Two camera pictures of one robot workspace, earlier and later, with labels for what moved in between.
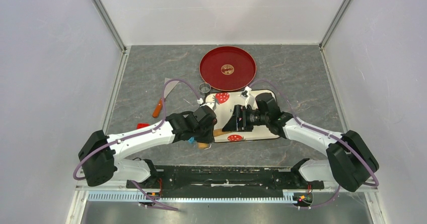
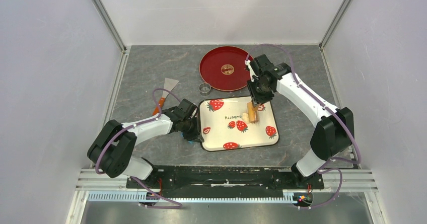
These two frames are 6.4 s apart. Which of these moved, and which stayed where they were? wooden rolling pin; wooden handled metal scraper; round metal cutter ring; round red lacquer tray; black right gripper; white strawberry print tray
Moved: white strawberry print tray; wooden rolling pin; black right gripper
Stayed: round red lacquer tray; wooden handled metal scraper; round metal cutter ring
